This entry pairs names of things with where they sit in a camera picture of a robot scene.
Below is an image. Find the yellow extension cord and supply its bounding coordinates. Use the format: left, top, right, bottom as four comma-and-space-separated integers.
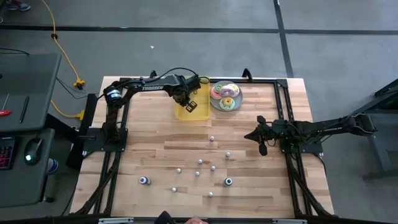
50, 100, 85, 121
40, 0, 86, 90

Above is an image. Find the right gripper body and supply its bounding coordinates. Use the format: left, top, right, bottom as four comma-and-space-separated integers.
257, 115, 284, 157

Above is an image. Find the mint iced toy donut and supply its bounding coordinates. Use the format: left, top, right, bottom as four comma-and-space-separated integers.
219, 96, 236, 111

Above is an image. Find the black computer mouse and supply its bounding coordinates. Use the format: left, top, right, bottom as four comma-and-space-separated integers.
24, 137, 44, 167

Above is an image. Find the red-handled screwdriver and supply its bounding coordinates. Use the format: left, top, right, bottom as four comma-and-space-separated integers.
0, 93, 12, 118

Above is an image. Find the dark grey desk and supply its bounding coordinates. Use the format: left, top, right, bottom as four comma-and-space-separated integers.
0, 52, 62, 133
0, 128, 56, 208

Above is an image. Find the silver aluminium post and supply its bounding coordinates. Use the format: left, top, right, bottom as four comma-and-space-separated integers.
98, 217, 135, 224
272, 218, 308, 224

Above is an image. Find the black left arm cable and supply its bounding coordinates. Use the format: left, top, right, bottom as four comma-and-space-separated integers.
146, 67, 201, 82

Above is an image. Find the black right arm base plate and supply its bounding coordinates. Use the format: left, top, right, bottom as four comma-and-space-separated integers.
280, 141, 325, 156

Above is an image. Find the black pen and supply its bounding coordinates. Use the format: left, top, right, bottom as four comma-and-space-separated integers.
19, 95, 30, 124

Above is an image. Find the grey round plate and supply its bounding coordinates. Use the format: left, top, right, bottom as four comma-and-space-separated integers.
209, 80, 244, 112

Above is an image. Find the backlit computer keyboard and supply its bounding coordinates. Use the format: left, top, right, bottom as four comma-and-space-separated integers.
0, 136, 16, 171

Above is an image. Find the dark metal side stand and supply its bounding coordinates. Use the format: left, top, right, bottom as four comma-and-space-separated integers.
351, 78, 398, 181

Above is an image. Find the pink iced toy donut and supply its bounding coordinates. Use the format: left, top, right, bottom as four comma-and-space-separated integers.
210, 86, 223, 101

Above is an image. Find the black slanted side panel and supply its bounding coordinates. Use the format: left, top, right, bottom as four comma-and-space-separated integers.
65, 92, 99, 171

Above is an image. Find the yellow translucent plastic tray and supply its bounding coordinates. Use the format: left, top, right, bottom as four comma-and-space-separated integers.
174, 75, 211, 121

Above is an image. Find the person's shoe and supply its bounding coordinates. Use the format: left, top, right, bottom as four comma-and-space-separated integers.
6, 0, 32, 12

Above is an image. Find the person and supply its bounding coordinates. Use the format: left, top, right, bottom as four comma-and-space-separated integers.
157, 210, 177, 224

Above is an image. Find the purple iced toy donut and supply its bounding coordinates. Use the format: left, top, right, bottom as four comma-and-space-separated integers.
219, 83, 241, 98

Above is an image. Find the black metal table frame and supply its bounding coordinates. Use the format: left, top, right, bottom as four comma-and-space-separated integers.
70, 68, 336, 218

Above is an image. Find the person's hand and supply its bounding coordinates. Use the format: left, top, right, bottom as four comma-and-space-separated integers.
183, 217, 210, 224

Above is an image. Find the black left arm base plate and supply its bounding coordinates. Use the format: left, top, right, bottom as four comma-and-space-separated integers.
81, 126, 129, 153

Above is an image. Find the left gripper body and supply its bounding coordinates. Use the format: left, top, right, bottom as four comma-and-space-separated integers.
172, 76, 201, 114

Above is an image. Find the blue white drink can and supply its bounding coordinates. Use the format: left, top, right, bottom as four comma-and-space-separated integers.
45, 157, 59, 175

